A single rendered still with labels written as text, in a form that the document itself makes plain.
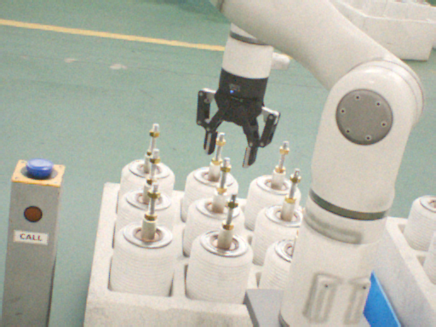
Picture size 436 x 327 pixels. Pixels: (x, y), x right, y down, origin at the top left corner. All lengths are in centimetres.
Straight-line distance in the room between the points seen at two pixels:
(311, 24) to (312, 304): 31
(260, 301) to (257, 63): 37
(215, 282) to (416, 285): 39
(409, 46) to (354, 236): 287
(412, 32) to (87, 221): 230
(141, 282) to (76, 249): 46
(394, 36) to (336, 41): 276
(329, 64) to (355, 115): 10
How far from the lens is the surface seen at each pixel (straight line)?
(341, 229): 83
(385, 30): 357
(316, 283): 86
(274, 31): 83
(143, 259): 112
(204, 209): 125
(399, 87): 78
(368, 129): 78
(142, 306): 113
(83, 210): 172
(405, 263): 141
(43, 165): 115
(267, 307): 95
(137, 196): 126
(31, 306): 124
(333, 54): 85
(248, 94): 115
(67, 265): 153
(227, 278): 114
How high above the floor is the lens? 82
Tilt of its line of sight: 23 degrees down
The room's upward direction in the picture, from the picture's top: 11 degrees clockwise
